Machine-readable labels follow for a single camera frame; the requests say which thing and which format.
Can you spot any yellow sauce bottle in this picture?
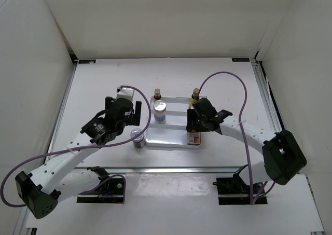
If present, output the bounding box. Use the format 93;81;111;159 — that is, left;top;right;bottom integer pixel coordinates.
153;88;161;102
189;88;200;108

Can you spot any pale white-lid jar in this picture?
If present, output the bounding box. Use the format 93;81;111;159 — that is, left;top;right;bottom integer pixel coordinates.
187;131;201;146

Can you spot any dark white-lid jar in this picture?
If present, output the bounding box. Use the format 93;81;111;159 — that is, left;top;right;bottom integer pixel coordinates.
130;129;145;148

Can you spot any silver-lid spice jar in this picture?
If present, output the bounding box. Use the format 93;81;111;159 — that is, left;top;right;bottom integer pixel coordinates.
153;100;167;124

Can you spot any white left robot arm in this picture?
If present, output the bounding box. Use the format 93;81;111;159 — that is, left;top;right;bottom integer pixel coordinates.
15;97;142;219

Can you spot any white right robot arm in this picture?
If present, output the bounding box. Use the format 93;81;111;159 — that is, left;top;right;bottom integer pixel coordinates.
186;98;307;193

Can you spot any white three-compartment tray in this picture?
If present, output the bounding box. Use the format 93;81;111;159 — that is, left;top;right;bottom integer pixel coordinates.
145;96;200;149

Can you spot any left dark table label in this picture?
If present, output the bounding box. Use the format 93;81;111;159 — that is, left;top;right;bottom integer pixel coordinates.
78;60;96;64

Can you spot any dark table label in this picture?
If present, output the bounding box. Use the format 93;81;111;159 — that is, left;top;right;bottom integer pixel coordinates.
231;58;250;62
78;60;96;64

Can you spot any right dark table label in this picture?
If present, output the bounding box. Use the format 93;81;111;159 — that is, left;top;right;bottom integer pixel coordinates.
231;58;250;62

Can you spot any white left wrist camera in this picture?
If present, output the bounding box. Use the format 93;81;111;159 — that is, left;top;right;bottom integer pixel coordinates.
116;86;134;102

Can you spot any left aluminium frame rail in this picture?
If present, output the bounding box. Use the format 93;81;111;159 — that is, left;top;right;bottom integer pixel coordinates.
45;49;78;154

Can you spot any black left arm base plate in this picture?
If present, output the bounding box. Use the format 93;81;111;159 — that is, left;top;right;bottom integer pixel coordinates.
76;174;127;204

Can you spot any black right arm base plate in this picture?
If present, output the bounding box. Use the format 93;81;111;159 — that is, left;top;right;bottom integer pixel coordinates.
212;175;268;205

